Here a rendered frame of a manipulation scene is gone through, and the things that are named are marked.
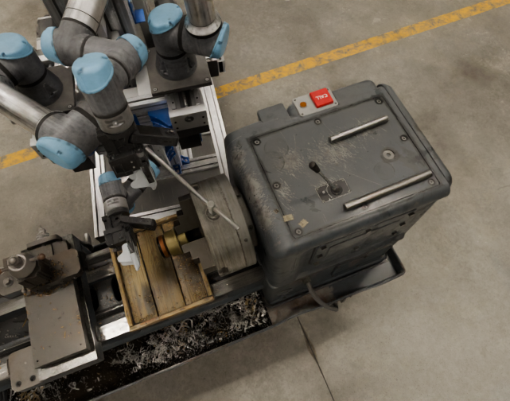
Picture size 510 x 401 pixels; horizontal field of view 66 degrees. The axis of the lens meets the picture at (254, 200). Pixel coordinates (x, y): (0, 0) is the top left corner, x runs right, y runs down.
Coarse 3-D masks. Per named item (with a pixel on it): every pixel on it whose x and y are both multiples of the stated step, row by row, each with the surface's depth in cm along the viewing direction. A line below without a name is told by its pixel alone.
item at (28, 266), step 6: (24, 252) 121; (24, 258) 118; (30, 258) 120; (24, 264) 117; (30, 264) 119; (12, 270) 117; (18, 270) 117; (24, 270) 117; (30, 270) 119; (18, 276) 118; (24, 276) 118
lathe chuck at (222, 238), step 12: (204, 180) 125; (204, 192) 118; (216, 192) 118; (204, 204) 115; (216, 204) 115; (204, 216) 114; (228, 216) 114; (204, 228) 113; (216, 228) 114; (228, 228) 114; (216, 240) 114; (228, 240) 115; (216, 252) 115; (228, 252) 116; (240, 252) 117; (216, 264) 117; (228, 264) 119; (240, 264) 121
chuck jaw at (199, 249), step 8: (200, 240) 125; (184, 248) 124; (192, 248) 123; (200, 248) 123; (208, 248) 123; (192, 256) 122; (200, 256) 122; (208, 256) 122; (208, 264) 120; (208, 272) 122
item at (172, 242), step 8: (168, 232) 125; (176, 232) 126; (184, 232) 125; (160, 240) 124; (168, 240) 123; (176, 240) 123; (184, 240) 125; (160, 248) 123; (168, 248) 123; (176, 248) 124; (168, 256) 125
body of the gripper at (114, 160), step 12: (96, 132) 87; (132, 132) 87; (108, 144) 88; (120, 144) 90; (132, 144) 90; (108, 156) 90; (120, 156) 90; (132, 156) 90; (144, 156) 91; (120, 168) 92; (132, 168) 93
